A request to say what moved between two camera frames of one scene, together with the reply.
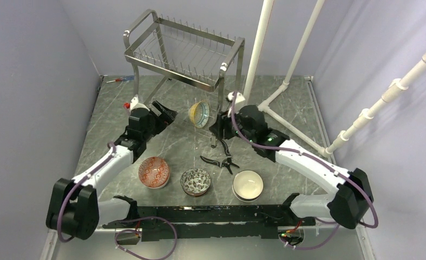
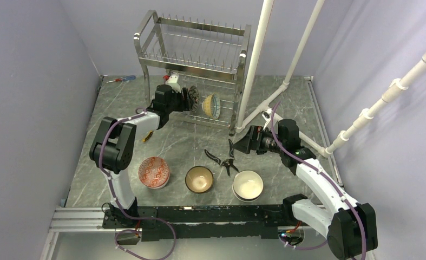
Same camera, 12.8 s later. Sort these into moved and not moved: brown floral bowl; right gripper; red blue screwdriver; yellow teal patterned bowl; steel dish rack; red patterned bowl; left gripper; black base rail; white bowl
Moved: steel dish rack; right gripper; left gripper; yellow teal patterned bowl; brown floral bowl
Not moved: black base rail; red patterned bowl; white bowl; red blue screwdriver
